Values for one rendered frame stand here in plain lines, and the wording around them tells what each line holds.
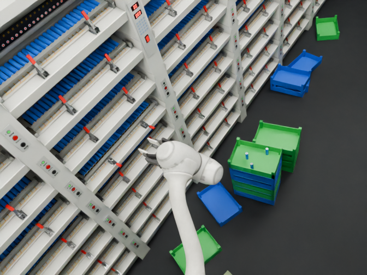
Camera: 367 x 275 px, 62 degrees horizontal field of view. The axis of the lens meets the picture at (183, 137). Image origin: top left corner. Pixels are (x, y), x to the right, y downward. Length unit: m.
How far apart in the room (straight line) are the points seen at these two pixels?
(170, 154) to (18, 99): 0.56
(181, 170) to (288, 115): 1.89
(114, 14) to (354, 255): 1.95
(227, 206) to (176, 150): 1.40
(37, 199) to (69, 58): 0.61
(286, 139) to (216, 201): 0.70
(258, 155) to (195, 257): 1.11
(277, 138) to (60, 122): 1.56
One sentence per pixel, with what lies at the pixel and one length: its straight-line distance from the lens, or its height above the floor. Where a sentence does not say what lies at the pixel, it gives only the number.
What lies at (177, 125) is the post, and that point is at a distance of 1.89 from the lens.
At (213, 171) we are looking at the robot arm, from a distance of 1.13.
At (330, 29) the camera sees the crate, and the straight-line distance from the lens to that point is 3.68.
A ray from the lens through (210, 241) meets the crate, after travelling 2.28.
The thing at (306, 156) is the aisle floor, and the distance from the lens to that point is 2.57.
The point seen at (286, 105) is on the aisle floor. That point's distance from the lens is 2.88.
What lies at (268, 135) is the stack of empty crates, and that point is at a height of 0.24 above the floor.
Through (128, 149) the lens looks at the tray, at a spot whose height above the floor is 0.93.
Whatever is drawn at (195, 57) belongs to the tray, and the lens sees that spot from 1.96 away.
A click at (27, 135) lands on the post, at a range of 1.24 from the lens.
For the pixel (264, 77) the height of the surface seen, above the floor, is 0.13.
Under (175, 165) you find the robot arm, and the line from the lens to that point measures 1.02.
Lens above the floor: 2.15
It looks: 51 degrees down
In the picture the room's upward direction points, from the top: 21 degrees counter-clockwise
